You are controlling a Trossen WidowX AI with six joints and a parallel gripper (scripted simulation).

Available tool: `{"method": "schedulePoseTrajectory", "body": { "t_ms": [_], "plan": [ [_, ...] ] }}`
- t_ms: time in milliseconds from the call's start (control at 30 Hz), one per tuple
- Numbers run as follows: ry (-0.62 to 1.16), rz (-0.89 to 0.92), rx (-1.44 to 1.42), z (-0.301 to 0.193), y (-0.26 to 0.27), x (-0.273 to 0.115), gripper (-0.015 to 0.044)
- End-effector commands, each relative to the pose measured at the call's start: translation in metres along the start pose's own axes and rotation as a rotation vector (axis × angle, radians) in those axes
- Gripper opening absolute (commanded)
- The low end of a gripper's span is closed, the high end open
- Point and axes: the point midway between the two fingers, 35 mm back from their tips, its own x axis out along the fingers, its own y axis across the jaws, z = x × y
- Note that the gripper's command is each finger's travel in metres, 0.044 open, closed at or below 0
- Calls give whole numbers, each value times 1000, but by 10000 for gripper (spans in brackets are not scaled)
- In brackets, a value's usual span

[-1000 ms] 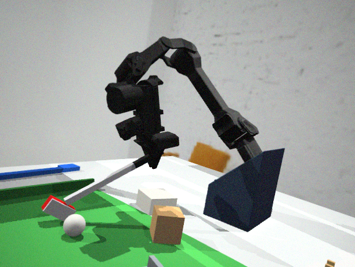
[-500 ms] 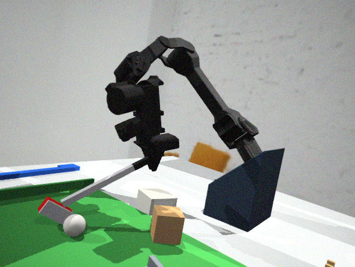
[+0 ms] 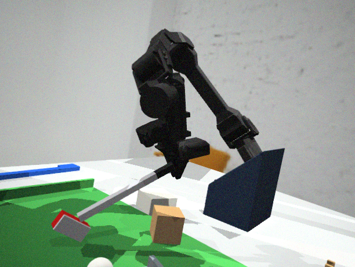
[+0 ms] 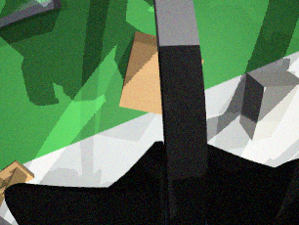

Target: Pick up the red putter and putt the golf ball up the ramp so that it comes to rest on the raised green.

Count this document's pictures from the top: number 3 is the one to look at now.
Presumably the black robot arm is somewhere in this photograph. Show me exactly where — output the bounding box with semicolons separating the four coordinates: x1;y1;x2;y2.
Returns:
131;29;262;162

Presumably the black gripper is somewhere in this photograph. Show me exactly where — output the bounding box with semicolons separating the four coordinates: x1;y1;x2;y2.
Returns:
154;108;210;179

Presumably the brown cube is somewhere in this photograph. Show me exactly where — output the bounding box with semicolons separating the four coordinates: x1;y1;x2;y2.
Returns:
150;205;185;244

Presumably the white golf ball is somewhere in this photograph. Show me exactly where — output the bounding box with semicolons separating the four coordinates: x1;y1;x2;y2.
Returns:
87;257;113;267

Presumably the green putting mat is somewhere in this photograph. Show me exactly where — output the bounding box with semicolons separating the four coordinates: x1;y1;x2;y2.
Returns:
0;187;247;267

